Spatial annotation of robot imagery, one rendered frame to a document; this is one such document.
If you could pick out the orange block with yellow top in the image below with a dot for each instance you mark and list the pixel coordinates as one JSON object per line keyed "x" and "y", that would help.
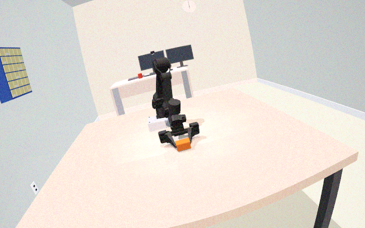
{"x": 183, "y": 144}

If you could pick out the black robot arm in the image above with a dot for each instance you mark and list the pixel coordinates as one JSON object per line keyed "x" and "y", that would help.
{"x": 163, "y": 102}

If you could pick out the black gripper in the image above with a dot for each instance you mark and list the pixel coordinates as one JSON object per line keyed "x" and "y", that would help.
{"x": 166, "y": 136}

